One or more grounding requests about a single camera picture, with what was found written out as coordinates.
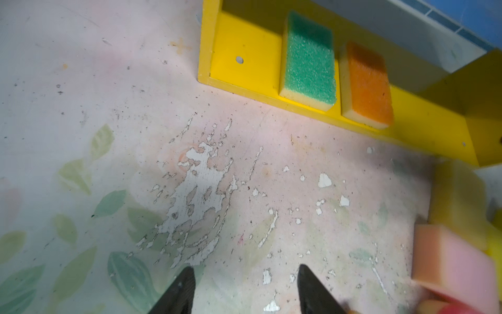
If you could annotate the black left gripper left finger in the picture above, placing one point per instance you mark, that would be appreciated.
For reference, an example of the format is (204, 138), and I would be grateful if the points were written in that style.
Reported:
(178, 298)

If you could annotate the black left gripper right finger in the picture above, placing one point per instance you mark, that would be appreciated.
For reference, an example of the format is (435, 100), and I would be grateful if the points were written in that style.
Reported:
(314, 298)

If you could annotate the orange sponge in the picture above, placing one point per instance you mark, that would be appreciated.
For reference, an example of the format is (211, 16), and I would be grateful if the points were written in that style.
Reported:
(365, 88)

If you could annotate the green sponge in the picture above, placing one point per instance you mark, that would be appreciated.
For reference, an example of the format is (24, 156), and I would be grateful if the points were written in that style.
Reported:
(308, 63)

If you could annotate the yellow pink blue wooden shelf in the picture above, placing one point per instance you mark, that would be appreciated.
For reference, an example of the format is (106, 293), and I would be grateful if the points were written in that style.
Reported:
(456, 115)

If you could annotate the pink round scrubber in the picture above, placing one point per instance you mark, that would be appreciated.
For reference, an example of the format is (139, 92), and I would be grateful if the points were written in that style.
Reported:
(440, 307)

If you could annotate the pink rectangular sponge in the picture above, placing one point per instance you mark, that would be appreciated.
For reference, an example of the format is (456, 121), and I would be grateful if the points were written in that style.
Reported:
(447, 265)

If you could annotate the small yellow sponge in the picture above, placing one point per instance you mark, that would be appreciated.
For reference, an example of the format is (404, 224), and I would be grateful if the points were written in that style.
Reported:
(458, 201)

